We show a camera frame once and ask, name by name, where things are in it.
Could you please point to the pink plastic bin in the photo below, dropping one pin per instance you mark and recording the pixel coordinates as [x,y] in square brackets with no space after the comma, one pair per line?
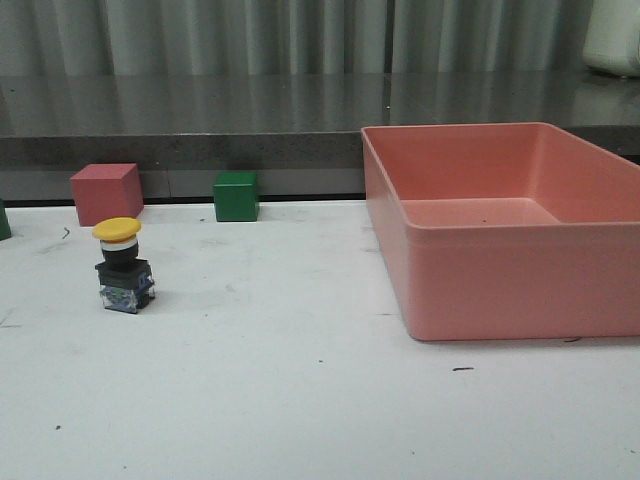
[505,231]

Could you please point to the red cube block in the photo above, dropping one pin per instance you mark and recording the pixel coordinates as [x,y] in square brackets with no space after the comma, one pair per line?
[103,191]

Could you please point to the green cube block left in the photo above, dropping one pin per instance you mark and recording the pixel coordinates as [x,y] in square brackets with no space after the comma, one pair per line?
[5,229]

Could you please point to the green cube block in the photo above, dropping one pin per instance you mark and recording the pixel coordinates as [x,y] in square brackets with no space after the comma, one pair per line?
[236,196]
[5,229]

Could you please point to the green cube block right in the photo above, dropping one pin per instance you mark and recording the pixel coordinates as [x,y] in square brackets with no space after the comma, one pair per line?
[236,196]

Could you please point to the grey stone counter ledge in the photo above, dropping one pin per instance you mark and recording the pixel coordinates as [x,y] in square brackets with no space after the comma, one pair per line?
[299,133]

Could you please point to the yellow push button switch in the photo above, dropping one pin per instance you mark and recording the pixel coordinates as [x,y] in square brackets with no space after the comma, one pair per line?
[126,281]

